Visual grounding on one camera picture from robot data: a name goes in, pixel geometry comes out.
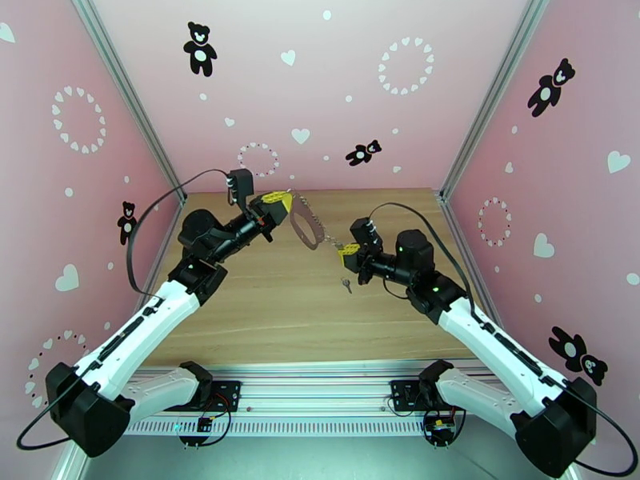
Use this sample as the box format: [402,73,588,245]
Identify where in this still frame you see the perforated metal strip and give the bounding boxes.
[122,418,432,438]

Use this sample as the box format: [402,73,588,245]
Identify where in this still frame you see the black board with yellow connector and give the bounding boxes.
[423,412,458,443]

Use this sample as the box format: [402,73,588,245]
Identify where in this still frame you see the grey metal panel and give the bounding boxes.
[82,433,531,480]

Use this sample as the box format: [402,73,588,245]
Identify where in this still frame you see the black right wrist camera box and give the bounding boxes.
[350,217,385,250]

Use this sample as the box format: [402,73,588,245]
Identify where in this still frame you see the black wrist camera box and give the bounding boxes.
[350,217,385,250]
[227,168,257,209]

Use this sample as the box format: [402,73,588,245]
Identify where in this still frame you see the aluminium side rail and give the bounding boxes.
[150,195,189,290]

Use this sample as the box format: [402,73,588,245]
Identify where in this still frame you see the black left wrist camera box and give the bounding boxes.
[227,168,257,209]

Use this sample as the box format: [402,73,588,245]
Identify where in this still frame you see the aluminium front rail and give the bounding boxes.
[119,362,531,421]

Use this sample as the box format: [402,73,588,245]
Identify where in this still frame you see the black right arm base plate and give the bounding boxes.
[389,379,451,413]

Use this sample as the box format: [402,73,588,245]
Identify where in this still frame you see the aluminium corner post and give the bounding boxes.
[67,0,187,205]
[439,0,558,200]

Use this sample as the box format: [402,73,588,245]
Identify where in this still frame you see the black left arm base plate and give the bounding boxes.
[177,379,243,413]

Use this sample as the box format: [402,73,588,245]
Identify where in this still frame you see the black and red base wires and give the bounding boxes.
[386,388,474,450]
[179,390,232,448]

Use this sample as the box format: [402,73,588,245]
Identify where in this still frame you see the aluminium frame leg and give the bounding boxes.
[52,446,91,480]

